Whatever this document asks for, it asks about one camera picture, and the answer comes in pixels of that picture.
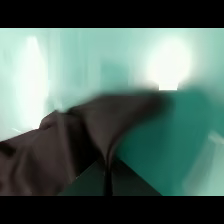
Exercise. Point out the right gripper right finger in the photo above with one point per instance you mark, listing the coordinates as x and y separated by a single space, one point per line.
128 181

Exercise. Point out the dark brown garment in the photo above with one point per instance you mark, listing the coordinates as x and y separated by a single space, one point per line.
66 140

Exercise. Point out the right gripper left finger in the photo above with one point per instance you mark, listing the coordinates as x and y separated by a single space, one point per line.
88 181

